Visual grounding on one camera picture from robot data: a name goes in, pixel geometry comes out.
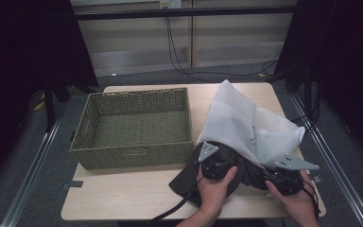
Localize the green woven basket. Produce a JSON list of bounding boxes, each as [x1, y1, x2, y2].
[[68, 87, 195, 171]]

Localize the person's left hand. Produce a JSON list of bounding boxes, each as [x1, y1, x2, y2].
[[196, 166, 239, 213]]

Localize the black metal stand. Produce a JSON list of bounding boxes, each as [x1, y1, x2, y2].
[[42, 74, 72, 133], [302, 67, 321, 127]]

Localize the aluminium floor rail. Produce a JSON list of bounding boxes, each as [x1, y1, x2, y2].
[[0, 108, 68, 227], [288, 93, 363, 227]]

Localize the black wall cables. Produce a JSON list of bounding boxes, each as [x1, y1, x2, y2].
[[164, 15, 279, 84]]

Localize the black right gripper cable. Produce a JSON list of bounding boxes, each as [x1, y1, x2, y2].
[[302, 179, 323, 221]]

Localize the black horizontal bar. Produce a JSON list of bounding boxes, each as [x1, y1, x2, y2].
[[75, 5, 298, 22]]

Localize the yellow floor scrap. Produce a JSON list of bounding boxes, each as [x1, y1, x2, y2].
[[32, 99, 47, 113]]

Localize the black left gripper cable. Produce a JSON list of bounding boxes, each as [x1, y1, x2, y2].
[[144, 175, 206, 227]]

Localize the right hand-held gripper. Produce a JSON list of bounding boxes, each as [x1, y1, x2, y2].
[[264, 153, 320, 197]]

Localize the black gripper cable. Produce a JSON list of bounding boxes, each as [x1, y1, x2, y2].
[[302, 179, 323, 221], [144, 175, 206, 227]]

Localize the person's right hand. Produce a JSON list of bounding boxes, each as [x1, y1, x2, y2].
[[265, 170, 317, 219]]

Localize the black floor cables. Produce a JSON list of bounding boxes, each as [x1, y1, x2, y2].
[[286, 112, 318, 144]]

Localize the black curtain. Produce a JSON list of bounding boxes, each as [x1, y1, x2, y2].
[[272, 0, 363, 166], [0, 0, 99, 192]]

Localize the dark cloth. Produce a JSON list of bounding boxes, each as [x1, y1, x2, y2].
[[168, 141, 304, 208]]

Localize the white wall outlet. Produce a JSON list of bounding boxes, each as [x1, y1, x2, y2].
[[158, 0, 183, 9]]

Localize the white mesh laundry bag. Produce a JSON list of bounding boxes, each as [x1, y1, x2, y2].
[[196, 79, 307, 168]]

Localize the grey tab on table edge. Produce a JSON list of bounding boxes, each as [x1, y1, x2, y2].
[[61, 180, 85, 191]]

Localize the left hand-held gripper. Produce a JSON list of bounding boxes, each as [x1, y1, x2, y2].
[[197, 141, 238, 182]]

